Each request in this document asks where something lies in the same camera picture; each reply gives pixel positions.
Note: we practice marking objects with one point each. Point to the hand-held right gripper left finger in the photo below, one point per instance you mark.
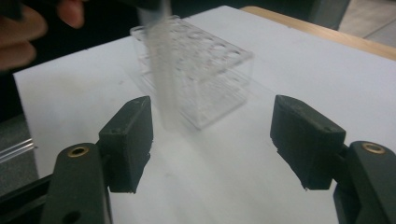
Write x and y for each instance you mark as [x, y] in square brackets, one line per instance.
[129, 146]

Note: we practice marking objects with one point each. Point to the red-capped tube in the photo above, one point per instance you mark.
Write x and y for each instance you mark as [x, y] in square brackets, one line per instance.
[163, 77]

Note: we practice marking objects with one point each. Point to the metal floor rail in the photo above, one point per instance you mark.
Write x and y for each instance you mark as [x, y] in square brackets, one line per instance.
[15, 151]

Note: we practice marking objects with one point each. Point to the clear plastic tube rack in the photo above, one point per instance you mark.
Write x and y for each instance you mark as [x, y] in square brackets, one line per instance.
[218, 65]

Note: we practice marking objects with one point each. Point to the black cabinet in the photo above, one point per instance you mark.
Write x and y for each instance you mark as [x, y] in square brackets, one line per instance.
[327, 12]

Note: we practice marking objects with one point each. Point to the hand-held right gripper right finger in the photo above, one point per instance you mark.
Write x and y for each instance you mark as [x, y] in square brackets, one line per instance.
[306, 143]

